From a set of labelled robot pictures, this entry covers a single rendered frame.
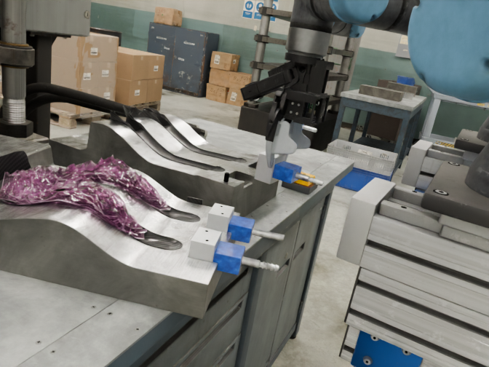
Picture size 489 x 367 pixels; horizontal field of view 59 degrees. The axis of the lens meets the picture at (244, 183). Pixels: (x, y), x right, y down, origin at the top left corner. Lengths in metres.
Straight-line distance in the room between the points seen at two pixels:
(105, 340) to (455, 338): 0.43
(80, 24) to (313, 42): 1.05
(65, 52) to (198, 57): 3.51
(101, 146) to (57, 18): 0.68
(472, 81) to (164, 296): 0.44
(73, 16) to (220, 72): 6.25
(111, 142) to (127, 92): 4.53
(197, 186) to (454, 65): 0.57
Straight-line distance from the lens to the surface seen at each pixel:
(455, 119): 7.26
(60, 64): 4.84
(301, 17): 0.79
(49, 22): 1.59
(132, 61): 5.47
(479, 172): 0.58
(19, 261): 0.69
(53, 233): 0.64
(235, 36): 8.11
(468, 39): 0.44
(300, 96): 0.79
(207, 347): 1.01
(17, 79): 1.37
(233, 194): 0.85
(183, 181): 0.90
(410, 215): 0.59
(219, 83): 7.80
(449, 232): 0.58
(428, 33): 0.48
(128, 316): 0.61
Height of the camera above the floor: 1.17
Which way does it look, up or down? 19 degrees down
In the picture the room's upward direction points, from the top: 10 degrees clockwise
